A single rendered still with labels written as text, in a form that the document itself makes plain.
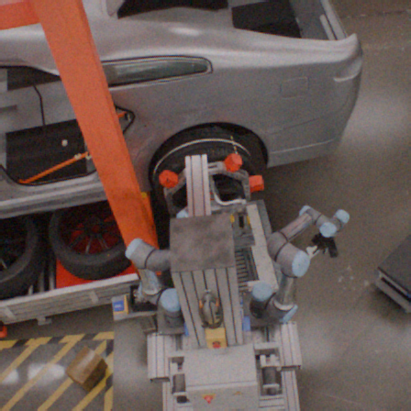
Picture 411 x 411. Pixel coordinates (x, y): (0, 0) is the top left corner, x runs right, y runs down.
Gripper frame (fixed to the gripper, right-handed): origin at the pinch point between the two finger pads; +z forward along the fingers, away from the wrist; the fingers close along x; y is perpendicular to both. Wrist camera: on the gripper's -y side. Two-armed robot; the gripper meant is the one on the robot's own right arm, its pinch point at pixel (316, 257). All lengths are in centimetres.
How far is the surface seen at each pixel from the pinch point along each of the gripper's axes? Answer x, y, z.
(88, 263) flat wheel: 70, 99, 98
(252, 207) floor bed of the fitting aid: -64, 91, 70
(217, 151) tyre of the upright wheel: 18, 84, -9
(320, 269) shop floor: -75, 21, 66
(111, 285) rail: 59, 82, 105
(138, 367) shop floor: 53, 33, 140
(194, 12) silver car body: -55, 221, -19
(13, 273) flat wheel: 109, 123, 122
